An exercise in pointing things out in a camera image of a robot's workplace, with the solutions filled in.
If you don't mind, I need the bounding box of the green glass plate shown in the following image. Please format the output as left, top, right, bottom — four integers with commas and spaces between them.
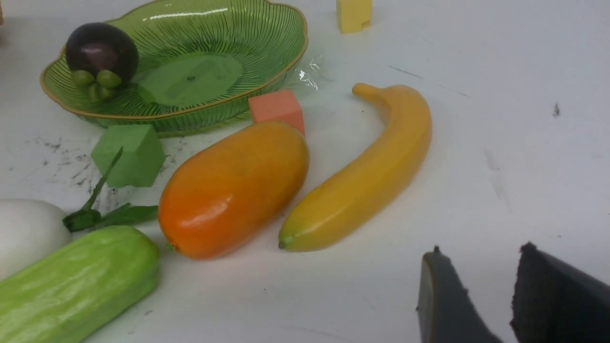
40, 0, 309, 136

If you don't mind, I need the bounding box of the yellow foam cube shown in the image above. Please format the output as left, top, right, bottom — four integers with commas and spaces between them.
336, 0, 372, 34

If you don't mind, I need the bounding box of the orange mango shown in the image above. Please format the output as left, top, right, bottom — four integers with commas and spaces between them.
158, 121, 309, 260

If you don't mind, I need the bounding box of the white eggplant with leaves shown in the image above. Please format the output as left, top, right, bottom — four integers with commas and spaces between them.
0, 147, 158, 280

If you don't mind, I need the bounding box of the yellow banana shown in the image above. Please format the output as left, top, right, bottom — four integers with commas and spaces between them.
278, 83, 433, 252

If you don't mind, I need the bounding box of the light green cucumber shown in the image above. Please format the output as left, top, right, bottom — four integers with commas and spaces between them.
0, 226, 161, 343

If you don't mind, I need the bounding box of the green foam cube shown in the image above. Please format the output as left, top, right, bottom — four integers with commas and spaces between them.
90, 124, 166, 188

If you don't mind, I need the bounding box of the orange foam cube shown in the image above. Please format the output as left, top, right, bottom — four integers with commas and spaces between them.
248, 89, 305, 135

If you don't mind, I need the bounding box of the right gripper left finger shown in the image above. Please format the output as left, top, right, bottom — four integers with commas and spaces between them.
417, 245, 501, 343

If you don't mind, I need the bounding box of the dark purple mangosteen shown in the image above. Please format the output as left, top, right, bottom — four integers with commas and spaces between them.
64, 22, 140, 102

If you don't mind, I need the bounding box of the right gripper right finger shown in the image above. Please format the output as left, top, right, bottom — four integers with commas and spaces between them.
510, 242, 610, 343

